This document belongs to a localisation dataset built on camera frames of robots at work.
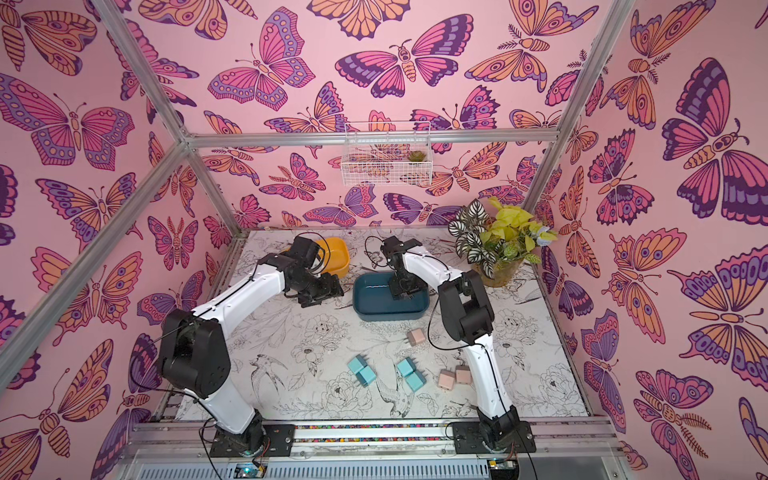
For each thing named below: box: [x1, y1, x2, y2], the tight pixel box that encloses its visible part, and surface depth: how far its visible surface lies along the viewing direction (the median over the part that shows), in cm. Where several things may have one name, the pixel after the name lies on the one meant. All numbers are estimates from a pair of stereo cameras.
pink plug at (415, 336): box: [407, 328, 425, 346], surface depth 92 cm
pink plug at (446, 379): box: [438, 369, 455, 390], surface depth 83 cm
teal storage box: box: [353, 272, 430, 321], surface depth 102 cm
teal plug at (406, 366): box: [397, 357, 416, 377], surface depth 85 cm
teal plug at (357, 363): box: [347, 354, 368, 373], surface depth 87 cm
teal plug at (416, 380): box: [406, 370, 427, 392], surface depth 83 cm
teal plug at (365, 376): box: [355, 365, 377, 388], surface depth 84 cm
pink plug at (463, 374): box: [455, 365, 471, 385], surface depth 84 cm
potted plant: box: [448, 198, 558, 288], surface depth 90 cm
